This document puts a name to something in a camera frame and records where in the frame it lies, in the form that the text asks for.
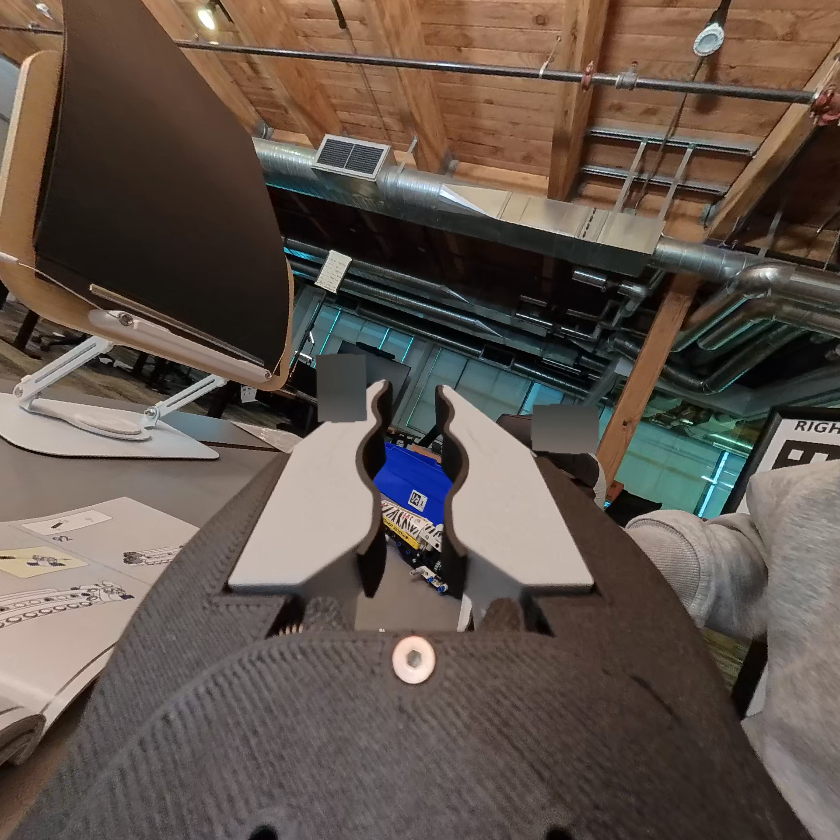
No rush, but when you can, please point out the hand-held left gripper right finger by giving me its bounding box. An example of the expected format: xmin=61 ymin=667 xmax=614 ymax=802
xmin=434 ymin=385 xmax=596 ymax=626

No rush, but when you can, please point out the silver bent ceiling duct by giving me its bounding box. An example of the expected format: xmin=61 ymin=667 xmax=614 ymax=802
xmin=609 ymin=235 xmax=840 ymax=396

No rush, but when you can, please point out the lego instruction booklet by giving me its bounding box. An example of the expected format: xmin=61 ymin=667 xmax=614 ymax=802
xmin=0 ymin=497 xmax=202 ymax=767

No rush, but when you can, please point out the framed black white poster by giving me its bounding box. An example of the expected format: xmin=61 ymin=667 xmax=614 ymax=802
xmin=724 ymin=407 xmax=840 ymax=517

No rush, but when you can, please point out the silver duct with vent grille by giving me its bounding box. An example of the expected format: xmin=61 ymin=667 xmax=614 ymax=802
xmin=251 ymin=133 xmax=665 ymax=278

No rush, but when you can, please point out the white printed paper sheet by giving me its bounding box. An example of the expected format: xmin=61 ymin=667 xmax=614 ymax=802
xmin=231 ymin=420 xmax=304 ymax=455

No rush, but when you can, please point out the black ceiling pipe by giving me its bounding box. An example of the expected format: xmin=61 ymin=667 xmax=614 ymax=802
xmin=176 ymin=38 xmax=819 ymax=107

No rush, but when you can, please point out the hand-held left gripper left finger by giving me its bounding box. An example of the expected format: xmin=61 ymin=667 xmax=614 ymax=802
xmin=226 ymin=379 xmax=395 ymax=599

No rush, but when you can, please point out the partly built lego model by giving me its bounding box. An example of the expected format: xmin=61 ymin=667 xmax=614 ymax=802
xmin=381 ymin=499 xmax=452 ymax=596

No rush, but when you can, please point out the wooden support post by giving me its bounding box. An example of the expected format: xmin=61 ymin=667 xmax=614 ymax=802
xmin=596 ymin=271 xmax=701 ymax=484

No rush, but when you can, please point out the person's right forearm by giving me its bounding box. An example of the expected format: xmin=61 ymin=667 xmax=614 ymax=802
xmin=625 ymin=508 xmax=770 ymax=643

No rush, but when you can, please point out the white sign on pole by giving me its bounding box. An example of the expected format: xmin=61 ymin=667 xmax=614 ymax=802
xmin=314 ymin=249 xmax=353 ymax=294

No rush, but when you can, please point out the blue storage bin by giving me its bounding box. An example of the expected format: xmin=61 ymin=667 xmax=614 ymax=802
xmin=373 ymin=441 xmax=455 ymax=527

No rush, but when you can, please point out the black monitor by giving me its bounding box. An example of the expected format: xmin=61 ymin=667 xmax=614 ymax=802
xmin=338 ymin=340 xmax=413 ymax=429

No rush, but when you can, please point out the black panel with wooden back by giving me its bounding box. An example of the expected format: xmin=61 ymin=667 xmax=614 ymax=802
xmin=0 ymin=0 xmax=295 ymax=393

